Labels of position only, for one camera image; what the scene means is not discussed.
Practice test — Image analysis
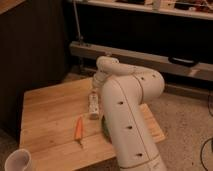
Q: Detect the white cup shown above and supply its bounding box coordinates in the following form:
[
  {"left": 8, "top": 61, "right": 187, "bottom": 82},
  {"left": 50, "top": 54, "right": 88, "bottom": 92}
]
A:
[{"left": 4, "top": 149, "right": 36, "bottom": 171}]

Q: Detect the green bowl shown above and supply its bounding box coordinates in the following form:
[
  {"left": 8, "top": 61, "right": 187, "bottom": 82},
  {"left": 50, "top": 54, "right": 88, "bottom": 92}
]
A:
[{"left": 101, "top": 116, "right": 112, "bottom": 143}]

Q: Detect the black cable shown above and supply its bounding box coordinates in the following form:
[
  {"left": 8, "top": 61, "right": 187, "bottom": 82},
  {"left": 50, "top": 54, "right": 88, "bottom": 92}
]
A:
[{"left": 199, "top": 93, "right": 213, "bottom": 171}]

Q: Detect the grey long case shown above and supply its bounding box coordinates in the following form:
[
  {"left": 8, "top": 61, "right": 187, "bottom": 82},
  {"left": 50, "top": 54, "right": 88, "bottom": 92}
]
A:
[{"left": 69, "top": 41, "right": 213, "bottom": 81}]

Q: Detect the orange carrot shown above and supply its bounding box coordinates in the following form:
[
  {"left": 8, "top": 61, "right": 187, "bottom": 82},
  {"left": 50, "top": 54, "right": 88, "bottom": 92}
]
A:
[{"left": 74, "top": 117, "right": 83, "bottom": 146}]

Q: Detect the white plastic bottle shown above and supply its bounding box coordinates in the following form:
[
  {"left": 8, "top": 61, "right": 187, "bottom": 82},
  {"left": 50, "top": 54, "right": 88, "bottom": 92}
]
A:
[{"left": 88, "top": 91, "right": 99, "bottom": 120}]

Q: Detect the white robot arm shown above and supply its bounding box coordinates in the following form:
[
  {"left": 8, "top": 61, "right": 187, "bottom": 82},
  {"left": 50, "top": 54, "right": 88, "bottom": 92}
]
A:
[{"left": 93, "top": 56, "right": 167, "bottom": 171}]

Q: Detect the metal pole stand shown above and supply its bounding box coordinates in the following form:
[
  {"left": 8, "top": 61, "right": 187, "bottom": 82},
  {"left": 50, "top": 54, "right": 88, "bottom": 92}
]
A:
[{"left": 73, "top": 0, "right": 84, "bottom": 45}]

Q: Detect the wooden table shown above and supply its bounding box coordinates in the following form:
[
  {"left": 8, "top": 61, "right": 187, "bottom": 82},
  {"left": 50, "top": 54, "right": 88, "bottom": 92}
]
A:
[{"left": 18, "top": 77, "right": 166, "bottom": 171}]

